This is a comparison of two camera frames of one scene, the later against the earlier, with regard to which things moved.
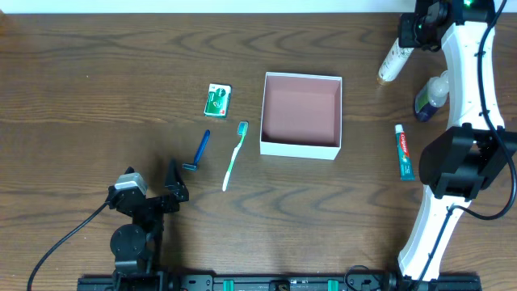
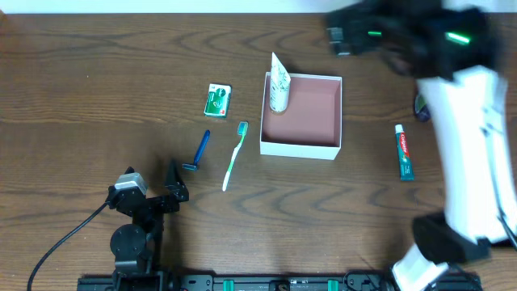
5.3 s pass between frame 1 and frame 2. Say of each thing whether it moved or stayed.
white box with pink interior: stayed
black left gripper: stayed
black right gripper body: moved
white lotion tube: moved
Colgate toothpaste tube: stayed
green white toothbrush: stayed
